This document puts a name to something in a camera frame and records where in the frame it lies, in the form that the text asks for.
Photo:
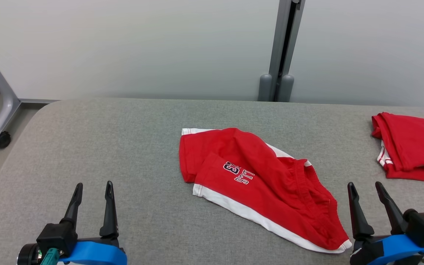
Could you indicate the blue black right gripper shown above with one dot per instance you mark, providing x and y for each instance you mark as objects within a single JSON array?
[{"x": 392, "y": 250}]

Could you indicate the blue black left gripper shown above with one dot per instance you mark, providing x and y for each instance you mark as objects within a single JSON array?
[{"x": 94, "y": 254}]

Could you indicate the red white t-shirt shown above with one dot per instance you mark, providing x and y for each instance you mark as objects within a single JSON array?
[{"x": 410, "y": 147}]

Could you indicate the red white printed shorts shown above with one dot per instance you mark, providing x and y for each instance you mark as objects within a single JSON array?
[{"x": 271, "y": 191}]

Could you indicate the grey wheeled stand leg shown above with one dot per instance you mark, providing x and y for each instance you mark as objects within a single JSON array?
[{"x": 6, "y": 103}]

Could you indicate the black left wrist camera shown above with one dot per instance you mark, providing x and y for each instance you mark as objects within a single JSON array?
[{"x": 55, "y": 235}]

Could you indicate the grey partition joint post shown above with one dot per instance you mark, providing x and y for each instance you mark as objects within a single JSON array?
[{"x": 277, "y": 44}]

